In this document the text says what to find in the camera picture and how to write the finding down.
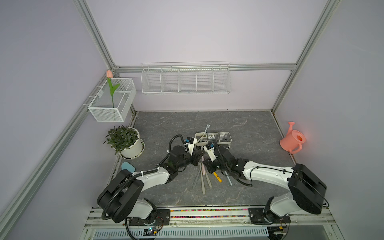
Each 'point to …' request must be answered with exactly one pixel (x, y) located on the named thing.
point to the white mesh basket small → (101, 108)
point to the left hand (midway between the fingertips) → (204, 153)
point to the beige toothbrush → (208, 179)
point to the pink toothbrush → (203, 169)
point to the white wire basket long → (186, 78)
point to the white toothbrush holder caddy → (203, 138)
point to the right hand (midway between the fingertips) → (203, 161)
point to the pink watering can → (293, 141)
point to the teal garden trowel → (126, 165)
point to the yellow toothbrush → (217, 177)
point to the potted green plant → (126, 141)
